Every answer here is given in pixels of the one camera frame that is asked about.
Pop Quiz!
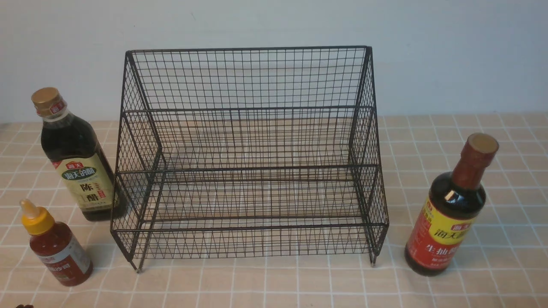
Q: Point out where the red chili sauce squeeze bottle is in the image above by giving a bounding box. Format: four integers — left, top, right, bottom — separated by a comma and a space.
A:
20, 199, 93, 287

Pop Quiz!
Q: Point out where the soy sauce bottle red label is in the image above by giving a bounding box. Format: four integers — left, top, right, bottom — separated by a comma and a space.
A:
404, 133, 499, 276

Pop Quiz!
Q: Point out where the dark vinegar bottle gold cap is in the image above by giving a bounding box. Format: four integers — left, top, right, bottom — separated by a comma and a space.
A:
31, 87, 126, 222

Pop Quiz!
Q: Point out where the black wire mesh shelf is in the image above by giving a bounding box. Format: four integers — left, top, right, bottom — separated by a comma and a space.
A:
110, 45, 389, 272

